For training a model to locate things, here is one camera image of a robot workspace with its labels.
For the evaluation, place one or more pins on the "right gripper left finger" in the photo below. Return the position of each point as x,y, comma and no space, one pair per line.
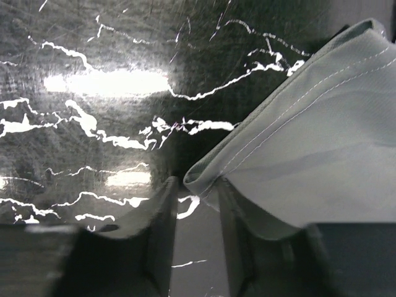
131,257

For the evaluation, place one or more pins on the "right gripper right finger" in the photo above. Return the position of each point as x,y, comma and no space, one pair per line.
264,267

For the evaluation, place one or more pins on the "grey t shirt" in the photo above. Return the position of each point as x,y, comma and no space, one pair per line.
321,147

